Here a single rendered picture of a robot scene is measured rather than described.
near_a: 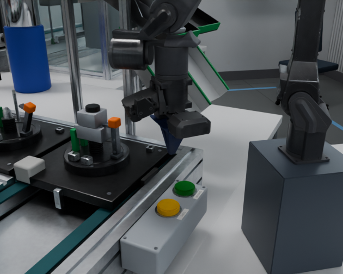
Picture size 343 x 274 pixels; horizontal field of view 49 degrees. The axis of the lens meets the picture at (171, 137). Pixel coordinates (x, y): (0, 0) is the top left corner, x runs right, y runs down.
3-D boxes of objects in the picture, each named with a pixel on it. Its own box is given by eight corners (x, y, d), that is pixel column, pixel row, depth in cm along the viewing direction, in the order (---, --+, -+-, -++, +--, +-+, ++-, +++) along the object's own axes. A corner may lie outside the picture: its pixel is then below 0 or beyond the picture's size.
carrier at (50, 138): (83, 136, 98) (78, 90, 93) (10, 179, 79) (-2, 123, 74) (15, 121, 108) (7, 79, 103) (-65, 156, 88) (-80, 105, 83)
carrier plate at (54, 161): (171, 156, 88) (171, 148, 87) (112, 211, 68) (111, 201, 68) (87, 137, 98) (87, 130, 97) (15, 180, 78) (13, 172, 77)
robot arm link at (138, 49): (187, -1, 63) (119, -2, 66) (175, 4, 56) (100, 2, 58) (185, 67, 68) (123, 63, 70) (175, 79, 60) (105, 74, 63)
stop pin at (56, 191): (65, 206, 74) (62, 188, 72) (61, 209, 73) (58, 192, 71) (59, 204, 75) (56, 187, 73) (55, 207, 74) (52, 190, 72)
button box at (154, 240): (207, 211, 77) (208, 185, 74) (158, 282, 60) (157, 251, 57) (176, 203, 80) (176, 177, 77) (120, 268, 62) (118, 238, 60)
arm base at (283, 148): (330, 161, 63) (337, 127, 60) (294, 164, 61) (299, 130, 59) (308, 143, 69) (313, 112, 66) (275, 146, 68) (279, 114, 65)
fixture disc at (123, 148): (141, 153, 85) (141, 145, 84) (105, 182, 74) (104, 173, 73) (91, 141, 91) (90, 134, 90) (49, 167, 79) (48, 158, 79)
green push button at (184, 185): (198, 191, 74) (198, 182, 73) (189, 202, 71) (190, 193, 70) (179, 187, 76) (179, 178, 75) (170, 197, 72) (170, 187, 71)
